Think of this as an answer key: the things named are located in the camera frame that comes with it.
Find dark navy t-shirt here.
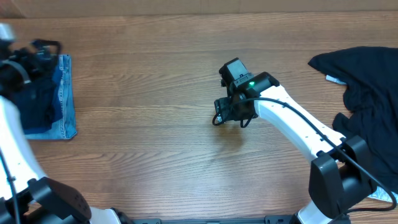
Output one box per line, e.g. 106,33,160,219
11,55,62,134

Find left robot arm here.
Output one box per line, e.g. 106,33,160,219
1,39,124,223

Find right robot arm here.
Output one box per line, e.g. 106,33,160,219
212,58,377,223

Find folded blue t-shirt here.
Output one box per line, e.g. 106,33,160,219
13,57,63,134

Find folded light blue jeans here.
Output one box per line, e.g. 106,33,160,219
24,54,77,140

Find dark navy garment pile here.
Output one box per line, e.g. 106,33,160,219
308,47,397,192

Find light denim garment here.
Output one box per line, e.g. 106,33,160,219
325,74,398,203

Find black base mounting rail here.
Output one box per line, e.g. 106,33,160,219
131,215,300,224

